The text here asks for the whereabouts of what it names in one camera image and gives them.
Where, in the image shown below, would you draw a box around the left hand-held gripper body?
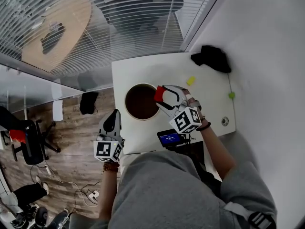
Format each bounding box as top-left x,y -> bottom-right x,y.
93,134 -> 126,163

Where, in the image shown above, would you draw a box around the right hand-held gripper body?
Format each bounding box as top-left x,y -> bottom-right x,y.
169,99 -> 203,135

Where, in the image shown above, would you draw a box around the red block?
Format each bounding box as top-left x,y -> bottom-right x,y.
153,85 -> 165,103

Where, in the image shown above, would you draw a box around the person's right forearm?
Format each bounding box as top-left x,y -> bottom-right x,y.
199,120 -> 238,181

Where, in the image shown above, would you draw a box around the person's left forearm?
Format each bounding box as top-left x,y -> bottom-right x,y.
97,170 -> 120,221

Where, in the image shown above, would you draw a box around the person's right hand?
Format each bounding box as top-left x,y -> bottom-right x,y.
186,95 -> 205,122

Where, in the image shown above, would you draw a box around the black wrist band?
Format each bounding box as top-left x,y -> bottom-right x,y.
195,121 -> 212,132

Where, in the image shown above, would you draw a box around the black phone with blue screen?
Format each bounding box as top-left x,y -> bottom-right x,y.
156,128 -> 191,152

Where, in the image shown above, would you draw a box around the white round bucket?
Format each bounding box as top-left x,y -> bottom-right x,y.
124,83 -> 161,121

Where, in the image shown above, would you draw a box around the black bag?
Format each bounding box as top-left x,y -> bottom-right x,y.
79,91 -> 100,115

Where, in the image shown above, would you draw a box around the black cloth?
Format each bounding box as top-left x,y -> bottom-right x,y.
190,45 -> 232,74

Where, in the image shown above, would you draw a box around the person's grey sweatshirt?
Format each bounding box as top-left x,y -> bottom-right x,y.
109,150 -> 278,229

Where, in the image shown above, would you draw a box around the black swivel office chair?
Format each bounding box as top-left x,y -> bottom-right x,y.
0,106 -> 61,166

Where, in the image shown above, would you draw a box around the white window blinds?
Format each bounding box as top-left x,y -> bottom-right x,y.
0,0 -> 227,80

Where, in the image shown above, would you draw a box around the red object on chair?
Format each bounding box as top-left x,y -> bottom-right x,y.
9,129 -> 27,144

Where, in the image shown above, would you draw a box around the black meeting room chairs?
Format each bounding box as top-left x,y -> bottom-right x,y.
91,0 -> 185,37

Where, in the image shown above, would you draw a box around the black gear pile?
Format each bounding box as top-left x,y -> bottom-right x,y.
10,203 -> 70,229

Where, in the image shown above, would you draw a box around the round wooden meeting table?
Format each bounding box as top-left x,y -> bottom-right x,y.
20,0 -> 93,73

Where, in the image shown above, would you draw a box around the brown beaded bracelet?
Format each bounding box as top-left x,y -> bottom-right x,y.
102,162 -> 120,174

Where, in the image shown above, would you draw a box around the white strap with black buckle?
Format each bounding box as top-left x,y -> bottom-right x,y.
224,201 -> 277,229

